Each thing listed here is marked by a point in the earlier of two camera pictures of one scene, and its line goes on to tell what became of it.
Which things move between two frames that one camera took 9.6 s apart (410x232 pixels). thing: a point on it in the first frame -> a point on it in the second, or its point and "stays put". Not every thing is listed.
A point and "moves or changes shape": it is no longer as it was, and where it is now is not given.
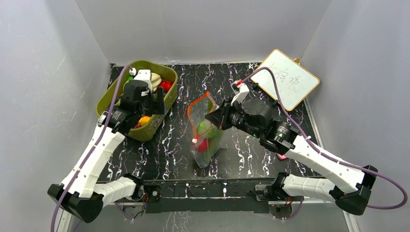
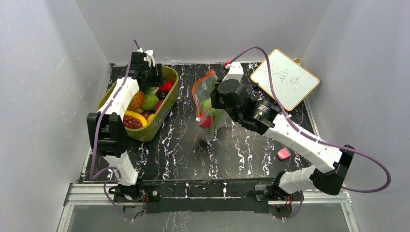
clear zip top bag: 208,137 moves or changes shape
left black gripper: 156,107 -> 158,78
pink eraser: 282,157 stays put
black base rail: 235,195 stays put
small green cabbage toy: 208,129 -> 206,105
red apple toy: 203,146 -> 207,123
